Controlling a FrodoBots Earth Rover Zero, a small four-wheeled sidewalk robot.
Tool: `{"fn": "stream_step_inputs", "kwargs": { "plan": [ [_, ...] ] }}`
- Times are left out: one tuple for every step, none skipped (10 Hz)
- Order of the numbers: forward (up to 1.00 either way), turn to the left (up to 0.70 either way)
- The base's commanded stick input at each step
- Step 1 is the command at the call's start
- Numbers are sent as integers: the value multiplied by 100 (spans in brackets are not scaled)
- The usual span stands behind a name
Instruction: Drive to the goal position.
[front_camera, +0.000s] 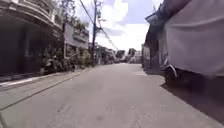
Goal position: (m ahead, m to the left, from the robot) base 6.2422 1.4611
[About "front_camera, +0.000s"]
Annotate row of distant buildings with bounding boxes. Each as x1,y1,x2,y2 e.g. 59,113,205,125
94,44,143,65

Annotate grey concrete road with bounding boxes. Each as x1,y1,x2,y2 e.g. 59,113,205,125
0,62,224,128

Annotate utility pole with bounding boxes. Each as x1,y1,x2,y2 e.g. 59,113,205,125
90,0,100,67

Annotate pale building with balcony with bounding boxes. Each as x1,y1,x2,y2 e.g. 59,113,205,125
63,21,91,64

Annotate building with dark roof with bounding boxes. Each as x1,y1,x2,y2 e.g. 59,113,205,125
141,0,192,75

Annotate row of potted bushes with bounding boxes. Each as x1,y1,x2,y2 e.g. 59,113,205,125
39,44,93,75

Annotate truck with grey tarpaulin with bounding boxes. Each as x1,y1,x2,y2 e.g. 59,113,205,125
159,0,224,92

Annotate dark multi-storey building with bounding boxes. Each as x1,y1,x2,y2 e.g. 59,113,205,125
0,0,65,78

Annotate raised concrete kerb strip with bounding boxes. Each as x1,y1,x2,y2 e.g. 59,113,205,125
0,68,88,92

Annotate overhead wires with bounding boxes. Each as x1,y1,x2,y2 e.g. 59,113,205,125
78,0,120,51

